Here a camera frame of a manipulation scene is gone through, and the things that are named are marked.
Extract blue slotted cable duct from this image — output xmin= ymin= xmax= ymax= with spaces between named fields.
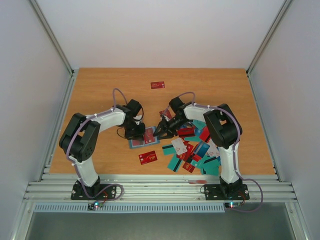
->
xmin=33 ymin=202 xmax=225 ymax=214

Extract lone red VIP card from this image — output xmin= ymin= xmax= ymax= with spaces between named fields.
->
xmin=150 ymin=81 xmax=165 ymax=89

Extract blue white card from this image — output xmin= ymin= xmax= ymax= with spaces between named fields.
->
xmin=191 ymin=141 xmax=210 ymax=161

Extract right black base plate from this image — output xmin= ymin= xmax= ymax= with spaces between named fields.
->
xmin=203 ymin=184 xmax=250 ymax=201

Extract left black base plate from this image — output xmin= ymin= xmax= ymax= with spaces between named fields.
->
xmin=70 ymin=181 xmax=118 ymax=201

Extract aluminium frame post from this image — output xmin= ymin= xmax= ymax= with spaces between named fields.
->
xmin=28 ymin=0 xmax=75 ymax=76
xmin=246 ymin=0 xmax=293 ymax=76

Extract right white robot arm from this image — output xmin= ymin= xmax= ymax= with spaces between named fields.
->
xmin=153 ymin=97 xmax=248 ymax=201

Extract right aluminium frame post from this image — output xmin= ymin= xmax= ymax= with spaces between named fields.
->
xmin=246 ymin=0 xmax=293 ymax=76

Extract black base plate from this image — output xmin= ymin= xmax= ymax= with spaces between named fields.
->
xmin=203 ymin=184 xmax=250 ymax=201
xmin=70 ymin=181 xmax=118 ymax=201

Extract left small circuit board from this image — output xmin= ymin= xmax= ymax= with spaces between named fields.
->
xmin=87 ymin=202 xmax=104 ymax=211

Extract white card floral print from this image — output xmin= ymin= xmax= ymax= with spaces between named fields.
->
xmin=171 ymin=137 xmax=188 ymax=155

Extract teal card bottom right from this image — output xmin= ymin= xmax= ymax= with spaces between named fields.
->
xmin=200 ymin=157 xmax=220 ymax=176

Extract small circuit board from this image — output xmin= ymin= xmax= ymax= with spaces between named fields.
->
xmin=87 ymin=202 xmax=104 ymax=211
xmin=224 ymin=202 xmax=242 ymax=209

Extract red card black stripe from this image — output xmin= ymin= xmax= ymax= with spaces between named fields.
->
xmin=199 ymin=126 xmax=211 ymax=143

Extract red card bottom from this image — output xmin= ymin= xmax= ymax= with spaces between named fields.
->
xmin=182 ymin=162 xmax=196 ymax=173

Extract teal card left stripe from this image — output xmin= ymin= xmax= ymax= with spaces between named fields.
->
xmin=162 ymin=144 xmax=176 ymax=156

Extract aluminium rail platform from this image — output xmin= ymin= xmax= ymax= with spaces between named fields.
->
xmin=23 ymin=173 xmax=297 ymax=203

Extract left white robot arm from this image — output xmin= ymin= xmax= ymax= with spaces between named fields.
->
xmin=58 ymin=99 xmax=146 ymax=203

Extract right small circuit board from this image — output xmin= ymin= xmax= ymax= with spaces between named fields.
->
xmin=224 ymin=202 xmax=242 ymax=209

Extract teal card black stripe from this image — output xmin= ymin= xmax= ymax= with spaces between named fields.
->
xmin=167 ymin=155 xmax=183 ymax=172

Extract left aluminium frame post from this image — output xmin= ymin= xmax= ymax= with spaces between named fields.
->
xmin=28 ymin=0 xmax=75 ymax=76

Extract teal card holder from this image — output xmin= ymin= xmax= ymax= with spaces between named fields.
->
xmin=128 ymin=126 xmax=160 ymax=149

